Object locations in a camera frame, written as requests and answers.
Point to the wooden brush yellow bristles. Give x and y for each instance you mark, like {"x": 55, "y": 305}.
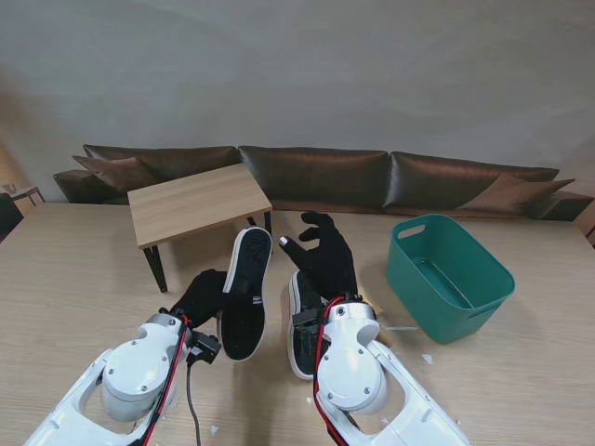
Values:
{"x": 386, "y": 335}

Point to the small wooden black-legged stand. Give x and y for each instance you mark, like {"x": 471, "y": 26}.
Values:
{"x": 195, "y": 204}

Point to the brown leather throw pillow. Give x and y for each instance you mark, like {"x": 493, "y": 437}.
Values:
{"x": 111, "y": 169}
{"x": 506, "y": 192}

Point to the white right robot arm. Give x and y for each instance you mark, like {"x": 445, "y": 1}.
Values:
{"x": 358, "y": 371}

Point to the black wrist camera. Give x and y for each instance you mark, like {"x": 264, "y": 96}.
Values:
{"x": 207, "y": 348}
{"x": 307, "y": 318}

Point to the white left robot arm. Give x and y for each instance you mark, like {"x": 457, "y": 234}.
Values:
{"x": 130, "y": 376}

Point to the brown leather sofa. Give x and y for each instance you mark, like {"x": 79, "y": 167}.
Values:
{"x": 316, "y": 176}

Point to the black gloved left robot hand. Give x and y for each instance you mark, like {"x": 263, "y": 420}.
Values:
{"x": 202, "y": 297}

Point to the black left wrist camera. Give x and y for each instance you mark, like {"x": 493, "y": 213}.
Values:
{"x": 207, "y": 348}

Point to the wooden side table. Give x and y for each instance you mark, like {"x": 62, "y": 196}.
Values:
{"x": 25, "y": 190}

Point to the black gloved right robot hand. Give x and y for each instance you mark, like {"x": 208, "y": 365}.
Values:
{"x": 332, "y": 265}

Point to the green plastic basin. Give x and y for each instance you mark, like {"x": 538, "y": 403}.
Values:
{"x": 404, "y": 260}

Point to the dark chair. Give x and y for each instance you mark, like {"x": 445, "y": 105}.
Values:
{"x": 7, "y": 218}

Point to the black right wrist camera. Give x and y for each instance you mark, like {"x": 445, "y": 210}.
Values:
{"x": 307, "y": 318}

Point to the yellow canvas sneaker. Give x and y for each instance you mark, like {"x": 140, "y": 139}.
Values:
{"x": 246, "y": 316}
{"x": 302, "y": 344}

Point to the light wooden cabinet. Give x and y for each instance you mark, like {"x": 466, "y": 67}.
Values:
{"x": 590, "y": 230}

